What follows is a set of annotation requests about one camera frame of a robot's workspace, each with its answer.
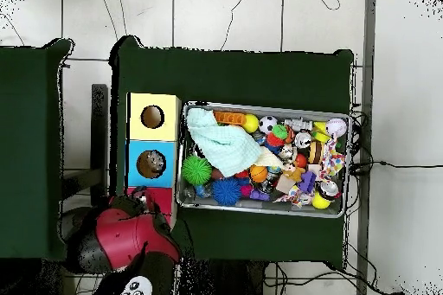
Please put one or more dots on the small orange basketball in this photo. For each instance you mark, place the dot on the small orange basketball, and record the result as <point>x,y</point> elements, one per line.
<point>259,173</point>

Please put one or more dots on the brown plush monkey toy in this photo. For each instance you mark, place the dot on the brown plush monkey toy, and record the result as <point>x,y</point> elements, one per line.
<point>294,172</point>

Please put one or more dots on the black upright panel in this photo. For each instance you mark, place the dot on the black upright panel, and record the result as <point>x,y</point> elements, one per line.
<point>99,135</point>

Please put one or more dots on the dark green tablecloth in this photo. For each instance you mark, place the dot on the dark green tablecloth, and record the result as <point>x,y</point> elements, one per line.
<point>27,170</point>
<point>225,77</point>

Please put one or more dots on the yellow plastic ball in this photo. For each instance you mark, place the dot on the yellow plastic ball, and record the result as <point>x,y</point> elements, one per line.
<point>251,123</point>

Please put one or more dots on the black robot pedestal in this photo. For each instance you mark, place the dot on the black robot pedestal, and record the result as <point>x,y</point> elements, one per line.
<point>228,281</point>

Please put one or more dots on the wooden box with three holes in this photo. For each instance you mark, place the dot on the wooden box with three holes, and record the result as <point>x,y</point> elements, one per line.
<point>136,134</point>

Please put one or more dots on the dark grey round base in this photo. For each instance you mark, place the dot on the dark grey round base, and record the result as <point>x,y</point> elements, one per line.
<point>71,217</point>

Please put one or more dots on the small soccer ball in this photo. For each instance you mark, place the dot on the small soccer ball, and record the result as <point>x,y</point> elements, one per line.
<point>268,124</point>

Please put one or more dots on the green spiky creature toy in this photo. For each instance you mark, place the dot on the green spiky creature toy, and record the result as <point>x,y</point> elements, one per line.
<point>279,131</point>

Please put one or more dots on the mint green waffle cloth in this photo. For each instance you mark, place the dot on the mint green waffle cloth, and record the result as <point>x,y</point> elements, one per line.
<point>225,146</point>

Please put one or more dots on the green spiky rubber ball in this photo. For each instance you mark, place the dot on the green spiky rubber ball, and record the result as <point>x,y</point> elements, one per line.
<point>196,170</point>

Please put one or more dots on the orange plastic brick toy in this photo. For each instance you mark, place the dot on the orange plastic brick toy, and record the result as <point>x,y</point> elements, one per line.
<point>228,118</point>

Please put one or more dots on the blue spiky rubber ball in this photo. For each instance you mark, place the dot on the blue spiky rubber ball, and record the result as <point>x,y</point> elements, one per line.
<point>226,190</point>

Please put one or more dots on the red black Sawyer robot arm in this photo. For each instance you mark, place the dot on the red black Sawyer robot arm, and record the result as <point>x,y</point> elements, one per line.
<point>124,236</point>

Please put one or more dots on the grey metal bar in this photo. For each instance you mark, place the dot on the grey metal bar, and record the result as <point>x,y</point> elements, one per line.
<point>369,32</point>

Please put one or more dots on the white baseball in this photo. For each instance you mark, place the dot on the white baseball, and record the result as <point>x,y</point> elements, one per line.
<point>336,127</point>

